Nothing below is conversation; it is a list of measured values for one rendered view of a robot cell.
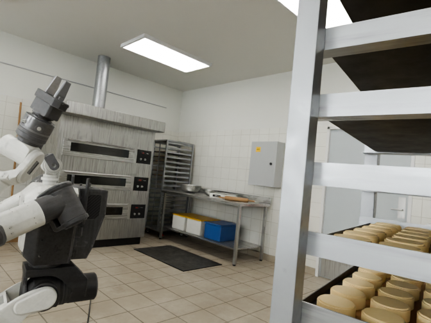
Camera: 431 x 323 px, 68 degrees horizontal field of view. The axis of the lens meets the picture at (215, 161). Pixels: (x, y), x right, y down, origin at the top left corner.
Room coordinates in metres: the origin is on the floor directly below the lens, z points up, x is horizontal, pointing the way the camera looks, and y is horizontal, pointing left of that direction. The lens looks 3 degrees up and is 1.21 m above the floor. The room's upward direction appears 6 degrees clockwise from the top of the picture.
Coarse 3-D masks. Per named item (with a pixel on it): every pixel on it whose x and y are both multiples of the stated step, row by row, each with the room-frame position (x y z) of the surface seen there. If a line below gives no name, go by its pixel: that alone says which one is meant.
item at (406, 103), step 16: (320, 96) 0.42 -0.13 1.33; (336, 96) 0.40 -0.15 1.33; (352, 96) 0.39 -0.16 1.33; (368, 96) 0.38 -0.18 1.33; (384, 96) 0.37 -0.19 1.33; (400, 96) 0.36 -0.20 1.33; (416, 96) 0.35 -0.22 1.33; (320, 112) 0.41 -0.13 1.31; (336, 112) 0.40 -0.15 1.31; (352, 112) 0.39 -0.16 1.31; (368, 112) 0.38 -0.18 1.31; (384, 112) 0.37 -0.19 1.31; (400, 112) 0.36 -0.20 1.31; (416, 112) 0.35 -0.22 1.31
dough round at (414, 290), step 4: (392, 280) 0.58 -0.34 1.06; (396, 280) 0.58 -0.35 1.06; (388, 284) 0.56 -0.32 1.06; (392, 284) 0.55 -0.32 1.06; (396, 284) 0.55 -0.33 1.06; (400, 284) 0.56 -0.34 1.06; (404, 284) 0.56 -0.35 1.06; (408, 284) 0.56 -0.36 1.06; (400, 288) 0.54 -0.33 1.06; (404, 288) 0.54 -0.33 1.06; (408, 288) 0.53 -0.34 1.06; (412, 288) 0.54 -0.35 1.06; (416, 288) 0.54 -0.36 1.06; (412, 292) 0.53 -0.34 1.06; (416, 292) 0.53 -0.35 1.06; (416, 296) 0.53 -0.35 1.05; (416, 300) 0.53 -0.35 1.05
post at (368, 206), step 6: (366, 156) 0.77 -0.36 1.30; (372, 156) 0.76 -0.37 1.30; (378, 156) 0.76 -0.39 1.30; (366, 162) 0.77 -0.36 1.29; (372, 162) 0.76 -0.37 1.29; (378, 162) 0.76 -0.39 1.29; (366, 192) 0.76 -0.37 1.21; (372, 192) 0.76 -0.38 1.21; (366, 198) 0.76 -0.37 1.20; (372, 198) 0.75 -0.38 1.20; (360, 204) 0.77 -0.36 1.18; (366, 204) 0.76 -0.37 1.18; (372, 204) 0.75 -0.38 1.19; (360, 210) 0.77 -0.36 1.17; (366, 210) 0.76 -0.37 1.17; (372, 210) 0.75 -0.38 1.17; (366, 216) 0.76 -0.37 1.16; (372, 216) 0.75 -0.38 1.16
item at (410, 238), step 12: (360, 228) 0.55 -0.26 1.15; (372, 228) 0.57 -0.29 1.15; (384, 228) 0.59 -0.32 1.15; (396, 228) 0.66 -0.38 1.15; (408, 228) 0.65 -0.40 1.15; (420, 228) 0.66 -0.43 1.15; (372, 240) 0.46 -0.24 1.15; (384, 240) 0.46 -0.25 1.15; (396, 240) 0.45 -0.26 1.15; (408, 240) 0.46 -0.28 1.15; (420, 240) 0.48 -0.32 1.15
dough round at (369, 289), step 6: (342, 282) 0.55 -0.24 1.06; (348, 282) 0.54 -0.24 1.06; (354, 282) 0.54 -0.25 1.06; (360, 282) 0.54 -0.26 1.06; (366, 282) 0.55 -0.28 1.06; (360, 288) 0.52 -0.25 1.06; (366, 288) 0.52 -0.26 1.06; (372, 288) 0.52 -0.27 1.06; (366, 294) 0.52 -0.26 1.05; (372, 294) 0.52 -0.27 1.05
